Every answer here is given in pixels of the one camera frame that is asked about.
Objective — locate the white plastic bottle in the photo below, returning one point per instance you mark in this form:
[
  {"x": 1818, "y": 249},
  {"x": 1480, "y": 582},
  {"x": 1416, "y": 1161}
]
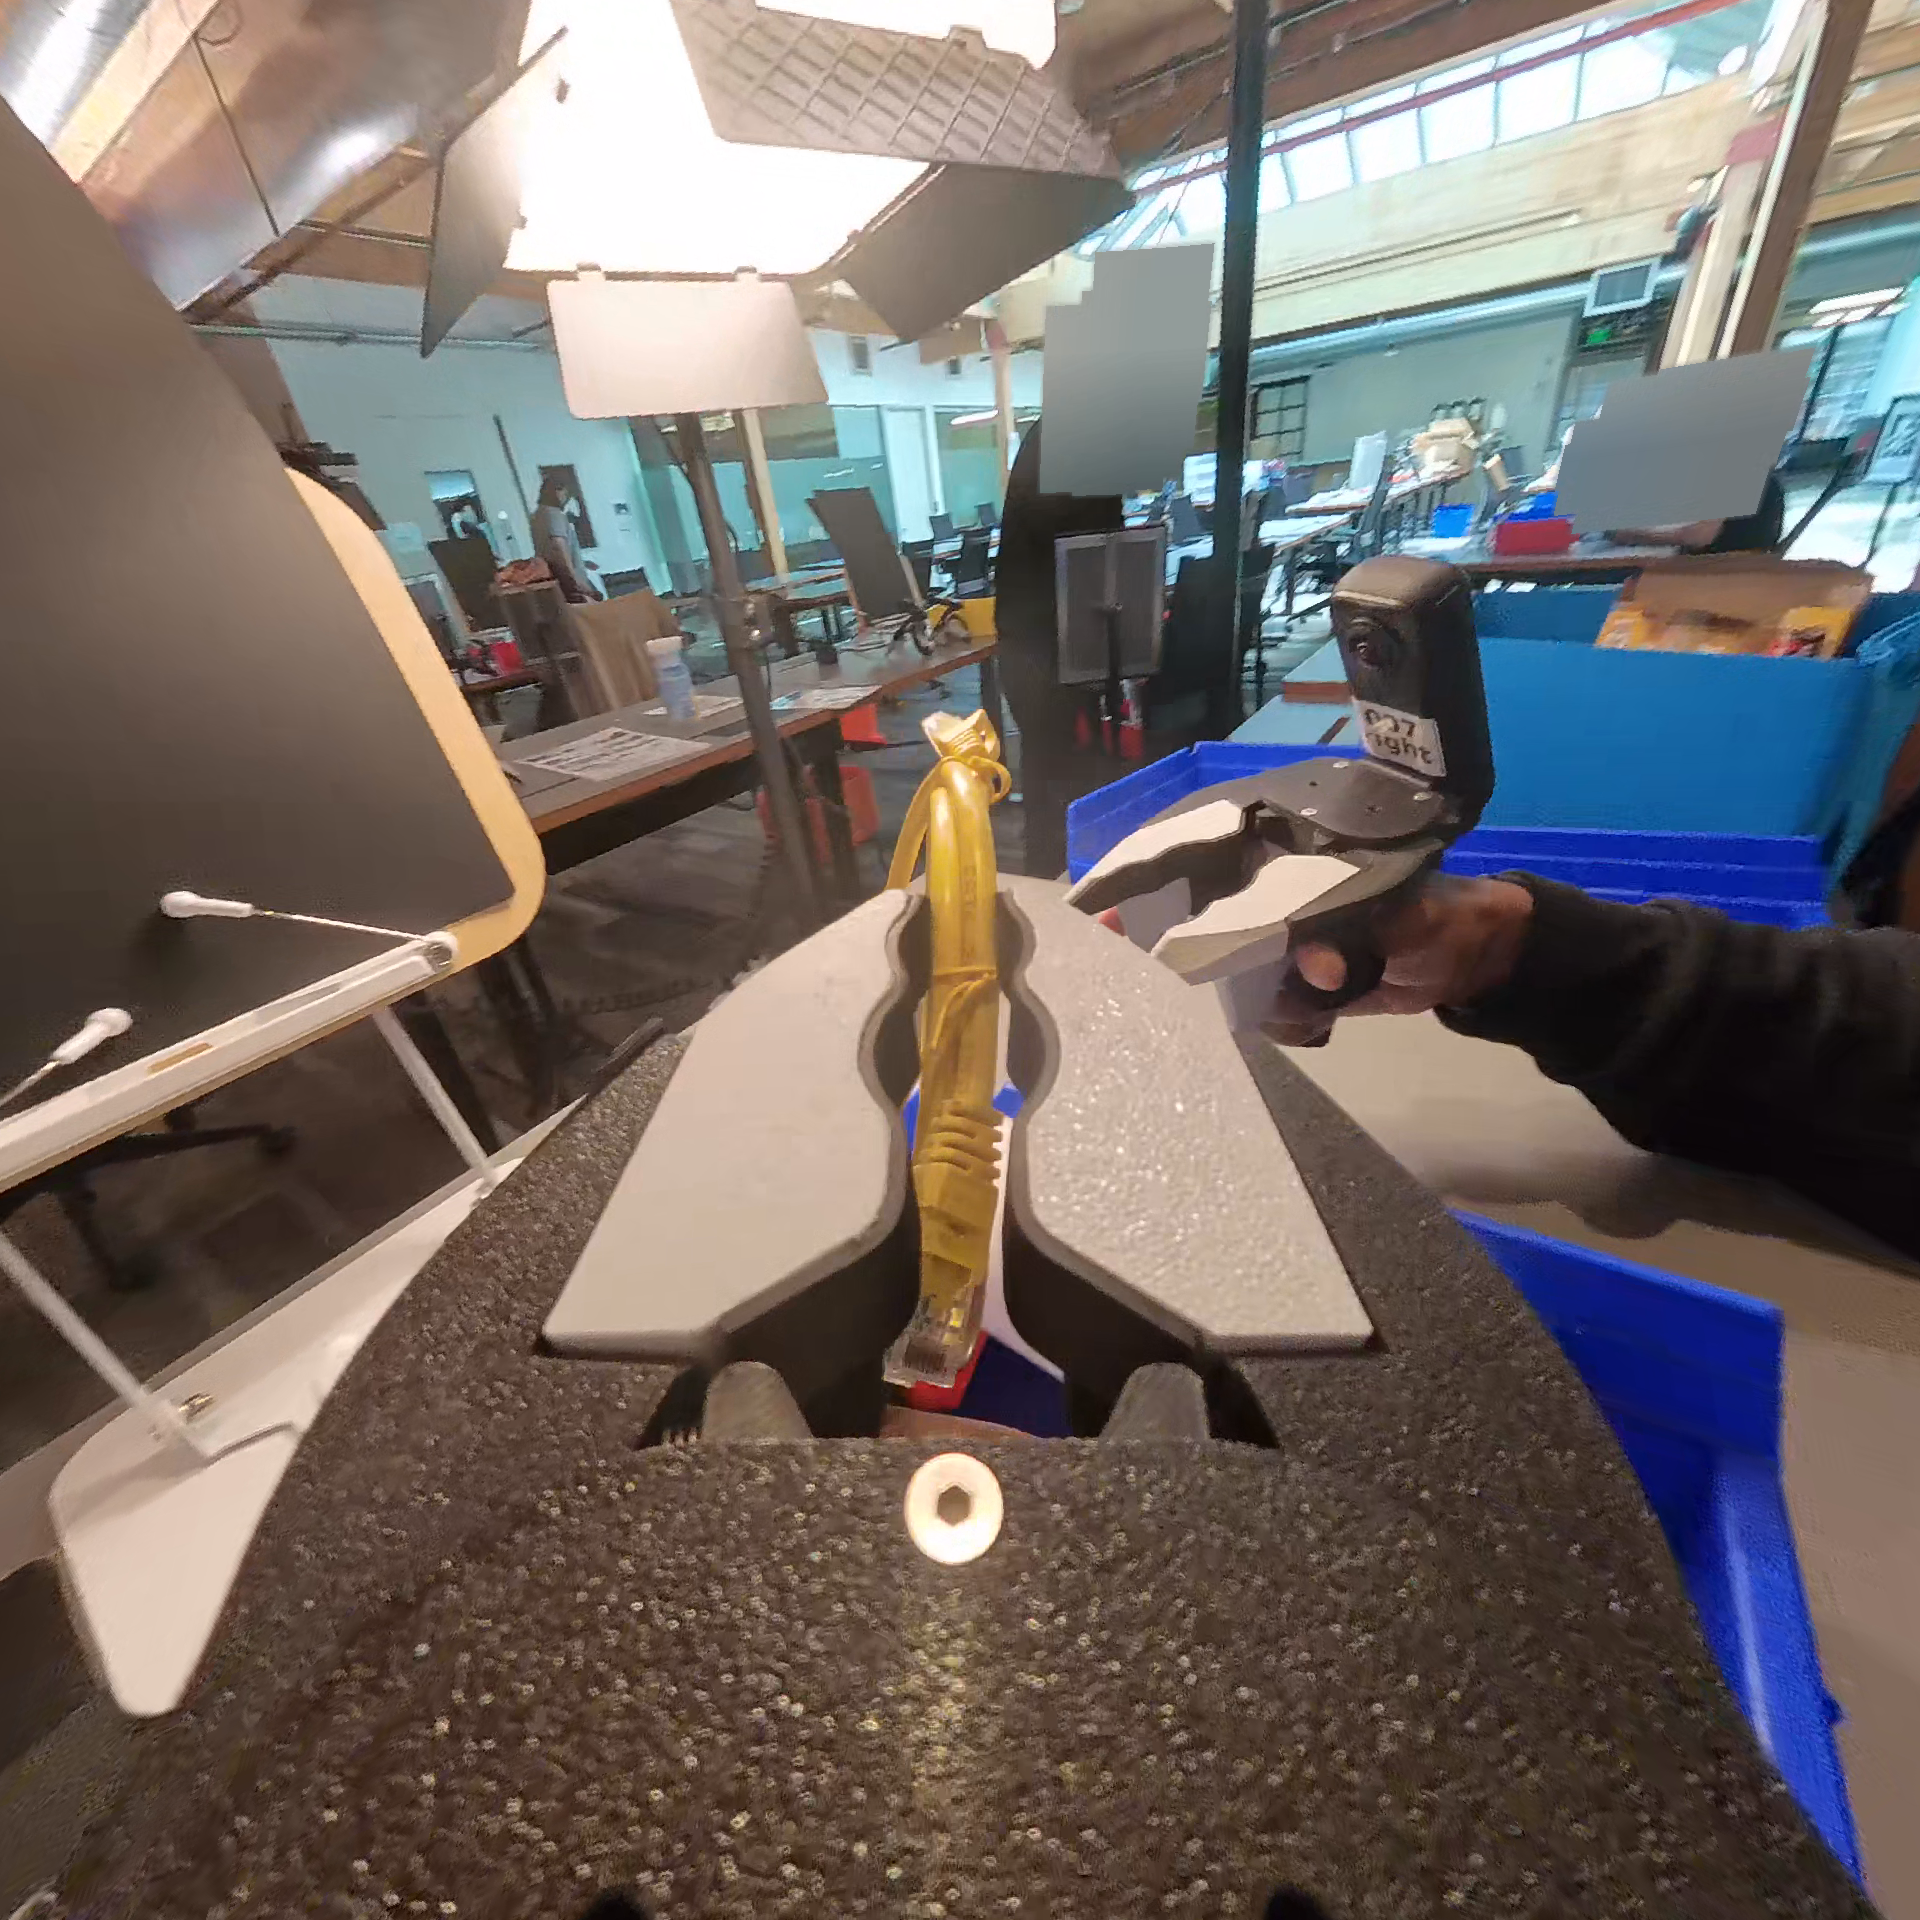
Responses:
[{"x": 672, "y": 682}]

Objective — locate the black light stand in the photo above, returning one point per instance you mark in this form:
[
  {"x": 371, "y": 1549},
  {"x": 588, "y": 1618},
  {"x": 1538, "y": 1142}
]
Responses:
[{"x": 745, "y": 628}]

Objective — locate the person's right hand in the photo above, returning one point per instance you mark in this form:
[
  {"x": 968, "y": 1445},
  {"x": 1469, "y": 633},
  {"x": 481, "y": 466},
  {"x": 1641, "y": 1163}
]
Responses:
[{"x": 1440, "y": 958}]

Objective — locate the printed paper sheet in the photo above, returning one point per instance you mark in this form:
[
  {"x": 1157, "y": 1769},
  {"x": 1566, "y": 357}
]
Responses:
[{"x": 609, "y": 756}]

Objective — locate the wooden work table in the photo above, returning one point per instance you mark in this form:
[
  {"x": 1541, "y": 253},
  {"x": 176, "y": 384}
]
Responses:
[{"x": 780, "y": 734}]

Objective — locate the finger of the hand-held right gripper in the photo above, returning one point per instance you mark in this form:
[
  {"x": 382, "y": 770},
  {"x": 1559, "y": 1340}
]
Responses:
[
  {"x": 1253, "y": 922},
  {"x": 1155, "y": 877}
]

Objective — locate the black steel column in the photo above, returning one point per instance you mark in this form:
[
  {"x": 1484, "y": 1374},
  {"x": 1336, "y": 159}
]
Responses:
[{"x": 1238, "y": 375}]

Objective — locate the blue storage bin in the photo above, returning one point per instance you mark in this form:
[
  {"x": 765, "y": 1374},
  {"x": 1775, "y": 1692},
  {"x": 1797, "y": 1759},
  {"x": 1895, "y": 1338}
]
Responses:
[
  {"x": 1651, "y": 1350},
  {"x": 1141, "y": 793},
  {"x": 1651, "y": 877}
]

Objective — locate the person's right forearm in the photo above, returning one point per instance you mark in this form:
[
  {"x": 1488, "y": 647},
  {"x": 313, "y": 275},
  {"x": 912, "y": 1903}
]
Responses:
[{"x": 1695, "y": 1034}]

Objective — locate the dark hanging ceiling panel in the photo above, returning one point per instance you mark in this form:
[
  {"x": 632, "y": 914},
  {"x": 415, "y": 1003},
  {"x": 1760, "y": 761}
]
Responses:
[{"x": 347, "y": 120}]

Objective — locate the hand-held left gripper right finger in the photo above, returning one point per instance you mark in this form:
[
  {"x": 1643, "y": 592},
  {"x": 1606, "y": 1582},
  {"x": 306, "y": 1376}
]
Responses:
[{"x": 1185, "y": 1170}]

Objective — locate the cardboard box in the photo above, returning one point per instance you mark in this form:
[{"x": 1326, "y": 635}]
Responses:
[{"x": 1725, "y": 607}]

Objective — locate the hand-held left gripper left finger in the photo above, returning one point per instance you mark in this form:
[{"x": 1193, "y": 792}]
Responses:
[{"x": 735, "y": 1170}]

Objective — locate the black backdrop board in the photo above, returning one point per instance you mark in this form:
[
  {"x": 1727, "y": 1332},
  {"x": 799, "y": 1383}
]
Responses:
[{"x": 181, "y": 673}]

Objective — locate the studio light panel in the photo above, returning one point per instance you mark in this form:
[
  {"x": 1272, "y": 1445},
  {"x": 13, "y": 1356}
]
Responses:
[{"x": 675, "y": 151}]

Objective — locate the white board stand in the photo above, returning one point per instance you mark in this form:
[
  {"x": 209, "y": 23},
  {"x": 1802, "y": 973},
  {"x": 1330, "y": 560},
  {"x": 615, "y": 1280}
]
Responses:
[{"x": 152, "y": 1560}]

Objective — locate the tan office chair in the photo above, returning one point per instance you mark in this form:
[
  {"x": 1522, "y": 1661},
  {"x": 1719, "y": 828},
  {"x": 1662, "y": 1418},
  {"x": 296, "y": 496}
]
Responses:
[{"x": 616, "y": 658}]

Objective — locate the large blue crate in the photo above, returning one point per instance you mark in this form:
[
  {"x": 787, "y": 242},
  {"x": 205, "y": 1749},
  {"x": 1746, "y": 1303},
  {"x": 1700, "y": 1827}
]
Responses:
[{"x": 1651, "y": 734}]

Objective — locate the orange traffic cone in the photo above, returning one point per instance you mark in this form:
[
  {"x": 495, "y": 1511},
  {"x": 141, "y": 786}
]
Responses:
[{"x": 861, "y": 729}]

